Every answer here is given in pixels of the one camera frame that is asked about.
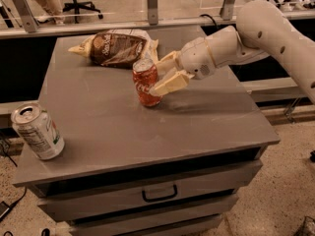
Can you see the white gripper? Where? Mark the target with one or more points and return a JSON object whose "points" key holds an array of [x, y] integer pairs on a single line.
{"points": [[196, 59]]}

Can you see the person legs left background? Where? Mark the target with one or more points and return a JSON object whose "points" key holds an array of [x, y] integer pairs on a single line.
{"points": [[53, 11]]}

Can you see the black drawer handle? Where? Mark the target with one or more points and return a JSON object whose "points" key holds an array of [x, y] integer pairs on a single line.
{"points": [[155, 194]]}

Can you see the metal railing frame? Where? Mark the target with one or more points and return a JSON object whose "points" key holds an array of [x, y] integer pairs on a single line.
{"points": [[19, 17]]}

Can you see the red coke can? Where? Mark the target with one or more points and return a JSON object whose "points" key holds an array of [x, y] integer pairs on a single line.
{"points": [[145, 75]]}

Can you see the grey drawer cabinet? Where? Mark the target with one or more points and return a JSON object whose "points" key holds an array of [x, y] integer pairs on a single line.
{"points": [[206, 139]]}

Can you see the white green soda can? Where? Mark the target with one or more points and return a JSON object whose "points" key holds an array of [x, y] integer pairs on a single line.
{"points": [[35, 126]]}

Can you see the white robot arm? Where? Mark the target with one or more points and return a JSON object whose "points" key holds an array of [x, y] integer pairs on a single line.
{"points": [[261, 30]]}

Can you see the wire basket corner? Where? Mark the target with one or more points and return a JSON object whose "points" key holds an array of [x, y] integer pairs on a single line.
{"points": [[307, 228]]}

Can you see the brown chip bag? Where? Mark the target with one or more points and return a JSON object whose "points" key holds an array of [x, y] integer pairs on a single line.
{"points": [[119, 48]]}

